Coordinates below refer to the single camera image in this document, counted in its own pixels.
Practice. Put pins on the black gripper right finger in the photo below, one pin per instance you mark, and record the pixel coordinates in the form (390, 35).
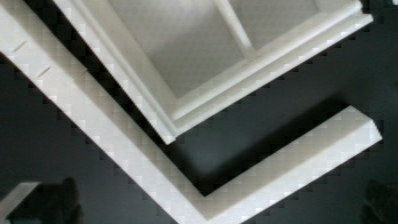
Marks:
(380, 212)

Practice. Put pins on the white cabinet body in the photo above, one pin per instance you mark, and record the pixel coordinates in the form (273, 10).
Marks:
(195, 51)

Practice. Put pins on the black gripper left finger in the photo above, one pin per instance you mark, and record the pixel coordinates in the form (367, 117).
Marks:
(51, 206)

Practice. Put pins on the white cabinet door panel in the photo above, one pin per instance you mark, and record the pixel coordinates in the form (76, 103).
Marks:
(15, 197)

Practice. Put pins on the white U-shaped obstacle fence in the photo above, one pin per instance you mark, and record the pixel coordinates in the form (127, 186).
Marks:
(276, 177)

